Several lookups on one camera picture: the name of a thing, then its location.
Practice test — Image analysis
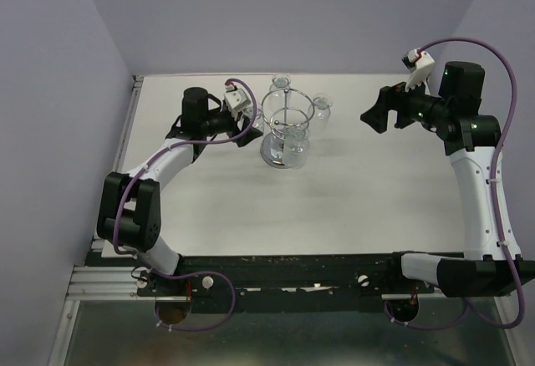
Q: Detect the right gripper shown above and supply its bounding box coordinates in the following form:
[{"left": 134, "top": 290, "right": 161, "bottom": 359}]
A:
[{"left": 361, "top": 71, "right": 451, "bottom": 133}]

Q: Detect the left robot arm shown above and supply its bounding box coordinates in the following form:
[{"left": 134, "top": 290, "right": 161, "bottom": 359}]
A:
[{"left": 96, "top": 79, "right": 261, "bottom": 295}]

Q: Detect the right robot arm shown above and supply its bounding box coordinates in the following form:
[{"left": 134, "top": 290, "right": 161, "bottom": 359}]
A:
[{"left": 360, "top": 61, "right": 522, "bottom": 297}]

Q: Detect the chrome wine glass rack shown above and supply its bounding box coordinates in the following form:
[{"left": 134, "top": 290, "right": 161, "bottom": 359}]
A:
[{"left": 259, "top": 87, "right": 317, "bottom": 170}]

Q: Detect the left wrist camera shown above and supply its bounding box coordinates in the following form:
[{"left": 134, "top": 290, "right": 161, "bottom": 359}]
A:
[{"left": 224, "top": 85, "right": 252, "bottom": 120}]

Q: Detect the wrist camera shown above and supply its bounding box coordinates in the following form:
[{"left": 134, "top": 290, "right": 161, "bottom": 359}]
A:
[
  {"left": 224, "top": 85, "right": 252, "bottom": 120},
  {"left": 402, "top": 48, "right": 435, "bottom": 92}
]

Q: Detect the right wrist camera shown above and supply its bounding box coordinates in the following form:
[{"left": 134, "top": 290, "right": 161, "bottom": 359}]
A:
[{"left": 402, "top": 48, "right": 435, "bottom": 92}]

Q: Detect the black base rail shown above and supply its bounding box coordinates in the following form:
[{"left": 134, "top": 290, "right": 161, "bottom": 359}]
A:
[{"left": 135, "top": 252, "right": 522, "bottom": 315}]

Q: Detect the aluminium frame rail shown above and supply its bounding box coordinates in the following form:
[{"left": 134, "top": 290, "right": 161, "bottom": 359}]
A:
[{"left": 45, "top": 74, "right": 145, "bottom": 366}]

